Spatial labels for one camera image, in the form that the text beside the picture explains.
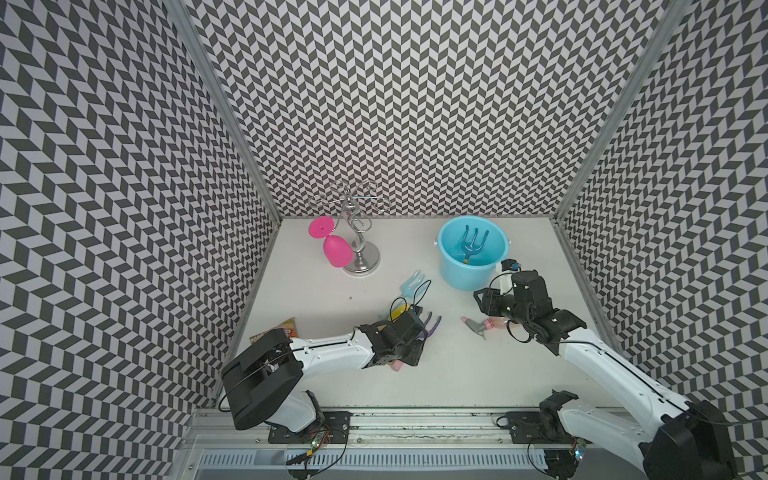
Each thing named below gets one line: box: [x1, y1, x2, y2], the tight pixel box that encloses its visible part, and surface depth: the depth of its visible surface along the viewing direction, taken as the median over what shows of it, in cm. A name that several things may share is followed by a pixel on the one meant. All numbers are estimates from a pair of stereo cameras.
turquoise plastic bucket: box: [437, 215, 509, 291], surface depth 94 cm
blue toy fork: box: [461, 224, 490, 265], surface depth 99 cm
